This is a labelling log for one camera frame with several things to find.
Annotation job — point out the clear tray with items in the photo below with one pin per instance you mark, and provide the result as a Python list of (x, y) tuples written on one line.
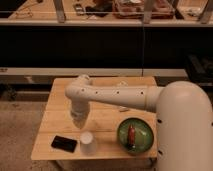
[(135, 8)]

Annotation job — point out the long wooden shelf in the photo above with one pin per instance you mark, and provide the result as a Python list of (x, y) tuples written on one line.
[(192, 13)]

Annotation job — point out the wooden table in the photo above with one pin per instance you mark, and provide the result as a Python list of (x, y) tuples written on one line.
[(103, 121)]

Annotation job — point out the black phone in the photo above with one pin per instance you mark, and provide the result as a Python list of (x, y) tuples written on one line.
[(64, 143)]

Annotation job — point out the red hot dog toy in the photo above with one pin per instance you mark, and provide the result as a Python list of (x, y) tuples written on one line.
[(131, 137)]

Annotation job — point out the dark remote on shelf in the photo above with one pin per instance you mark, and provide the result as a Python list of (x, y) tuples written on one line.
[(79, 9)]

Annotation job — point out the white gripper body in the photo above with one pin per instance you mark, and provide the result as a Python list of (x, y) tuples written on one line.
[(80, 116)]

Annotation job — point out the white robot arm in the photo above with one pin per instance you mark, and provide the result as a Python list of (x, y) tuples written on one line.
[(184, 118)]

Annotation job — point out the green ceramic bowl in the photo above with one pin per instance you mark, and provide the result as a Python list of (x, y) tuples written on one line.
[(144, 136)]

